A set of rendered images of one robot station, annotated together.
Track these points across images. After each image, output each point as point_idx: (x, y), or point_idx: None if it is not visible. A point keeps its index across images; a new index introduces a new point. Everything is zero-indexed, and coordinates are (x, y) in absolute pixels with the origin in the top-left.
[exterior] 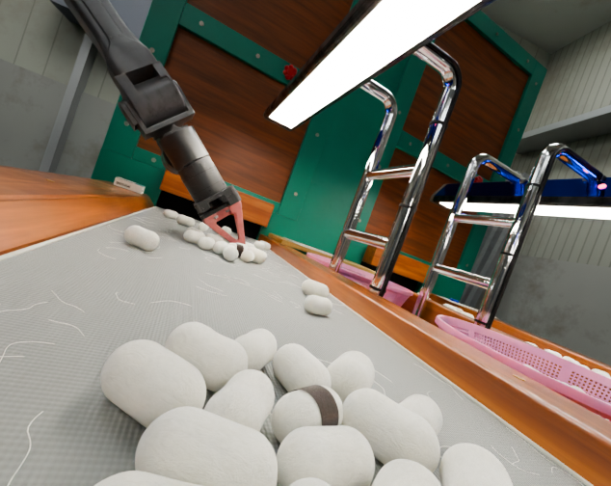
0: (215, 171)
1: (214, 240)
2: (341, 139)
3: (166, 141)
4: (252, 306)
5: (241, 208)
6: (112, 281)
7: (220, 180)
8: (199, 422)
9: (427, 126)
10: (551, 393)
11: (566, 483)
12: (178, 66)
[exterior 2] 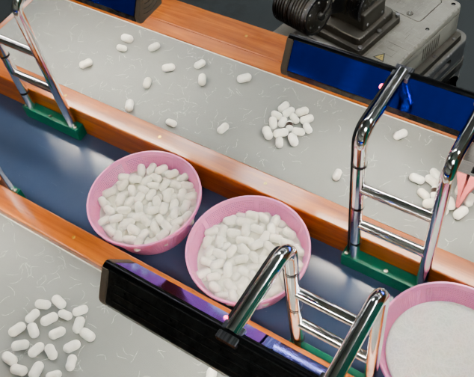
0: (472, 146)
1: (436, 176)
2: None
3: None
4: (341, 151)
5: (457, 177)
6: (352, 120)
7: (468, 153)
8: (289, 108)
9: None
10: (256, 183)
11: (254, 165)
12: None
